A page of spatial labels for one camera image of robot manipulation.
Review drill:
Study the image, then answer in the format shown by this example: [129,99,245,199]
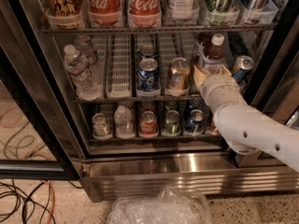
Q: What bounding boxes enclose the blue can rear bottom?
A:
[185,98,202,113]

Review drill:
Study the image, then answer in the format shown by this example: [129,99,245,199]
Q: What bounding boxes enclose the blue pepsi can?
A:
[137,59,159,91]
[185,109,204,135]

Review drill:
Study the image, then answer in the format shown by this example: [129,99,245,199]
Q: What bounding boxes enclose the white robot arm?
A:
[192,66,299,172]

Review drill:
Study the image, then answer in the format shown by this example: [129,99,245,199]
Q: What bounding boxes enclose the crumpled clear plastic bag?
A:
[107,186,212,224]

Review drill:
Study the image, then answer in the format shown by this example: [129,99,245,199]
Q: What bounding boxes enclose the rear clear water bottle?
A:
[74,35,99,77]

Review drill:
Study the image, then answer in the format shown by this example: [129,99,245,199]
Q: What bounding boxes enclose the left Coca-Cola bottle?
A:
[89,0,121,26]

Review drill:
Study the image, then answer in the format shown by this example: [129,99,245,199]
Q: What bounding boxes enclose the red can rear bottom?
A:
[140,101,156,113]

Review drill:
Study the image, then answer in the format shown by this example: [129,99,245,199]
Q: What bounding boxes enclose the black cables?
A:
[0,179,84,224]

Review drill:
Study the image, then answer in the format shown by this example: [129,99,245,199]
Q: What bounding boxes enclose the white label bottle top shelf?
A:
[167,0,194,20]

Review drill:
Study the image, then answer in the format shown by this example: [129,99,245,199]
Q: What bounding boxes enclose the right glass fridge door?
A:
[235,16,299,168]

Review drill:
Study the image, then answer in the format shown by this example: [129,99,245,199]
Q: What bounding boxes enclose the small water bottle bottom shelf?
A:
[114,105,135,139]

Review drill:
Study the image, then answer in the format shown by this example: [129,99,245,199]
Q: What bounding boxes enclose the green can front bottom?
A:
[163,110,180,134]

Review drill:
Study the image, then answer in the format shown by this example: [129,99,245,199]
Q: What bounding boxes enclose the copper can bottom shelf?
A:
[206,113,218,135]

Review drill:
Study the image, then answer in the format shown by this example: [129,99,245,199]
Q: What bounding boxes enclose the front clear water bottle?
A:
[64,45,101,101]

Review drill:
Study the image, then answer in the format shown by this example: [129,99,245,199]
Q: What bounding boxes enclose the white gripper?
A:
[192,64,245,111]

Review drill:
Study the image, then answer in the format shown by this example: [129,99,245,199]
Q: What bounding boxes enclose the rear dark can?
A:
[138,44,159,60]

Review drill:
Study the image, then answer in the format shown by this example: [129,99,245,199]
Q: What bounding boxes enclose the blue Pepsi can front bottom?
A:
[185,109,204,135]

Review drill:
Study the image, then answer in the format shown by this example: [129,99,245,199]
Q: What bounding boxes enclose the green can rear bottom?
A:
[164,100,178,112]

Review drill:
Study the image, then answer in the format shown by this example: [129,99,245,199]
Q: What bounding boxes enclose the rear tea bottle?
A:
[191,33,213,65]

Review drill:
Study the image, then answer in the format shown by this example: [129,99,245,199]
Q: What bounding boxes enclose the copper can shelf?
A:
[206,113,218,135]
[166,57,191,91]

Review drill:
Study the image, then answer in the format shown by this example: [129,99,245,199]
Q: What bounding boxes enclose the right Coca-Cola bottle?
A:
[129,0,159,27]

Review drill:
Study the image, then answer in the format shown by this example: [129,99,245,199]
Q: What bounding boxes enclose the green tall can top shelf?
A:
[204,0,239,25]

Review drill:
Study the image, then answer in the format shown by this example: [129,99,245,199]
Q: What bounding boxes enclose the empty white plastic tray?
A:
[106,35,132,99]

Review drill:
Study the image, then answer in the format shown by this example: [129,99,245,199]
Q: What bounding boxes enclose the tilted blue silver can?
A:
[232,55,254,83]

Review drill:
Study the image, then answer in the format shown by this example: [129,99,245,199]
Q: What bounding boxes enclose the blue label tea bottle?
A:
[194,34,224,74]

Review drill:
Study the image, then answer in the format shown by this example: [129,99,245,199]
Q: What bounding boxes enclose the coca-cola bottle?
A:
[129,0,159,27]
[89,0,121,26]

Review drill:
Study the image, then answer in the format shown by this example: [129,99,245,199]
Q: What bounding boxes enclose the orange cable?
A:
[40,179,57,224]

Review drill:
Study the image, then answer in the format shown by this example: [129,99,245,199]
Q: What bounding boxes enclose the copper can middle shelf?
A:
[166,57,191,91]

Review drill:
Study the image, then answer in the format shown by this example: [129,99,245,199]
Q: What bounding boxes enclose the silver blue can top shelf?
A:
[241,0,269,24]

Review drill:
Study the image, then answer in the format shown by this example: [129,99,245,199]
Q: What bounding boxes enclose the glass fridge door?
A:
[0,50,78,180]
[235,16,299,168]

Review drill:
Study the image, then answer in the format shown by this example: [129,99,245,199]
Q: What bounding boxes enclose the left glass fridge door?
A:
[0,50,78,180]

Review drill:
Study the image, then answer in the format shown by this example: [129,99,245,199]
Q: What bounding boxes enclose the stainless steel fridge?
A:
[0,0,298,202]

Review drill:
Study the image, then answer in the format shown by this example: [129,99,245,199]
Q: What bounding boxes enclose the clear water bottle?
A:
[64,45,101,101]
[74,35,99,77]

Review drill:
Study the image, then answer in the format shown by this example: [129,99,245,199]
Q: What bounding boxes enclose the yellow tall can top shelf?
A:
[47,0,83,29]

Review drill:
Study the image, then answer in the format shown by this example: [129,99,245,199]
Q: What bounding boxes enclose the silver can bottom shelf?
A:
[92,113,111,139]

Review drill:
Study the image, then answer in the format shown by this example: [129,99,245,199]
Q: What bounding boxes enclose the red Coca-Cola can front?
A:
[140,111,158,136]

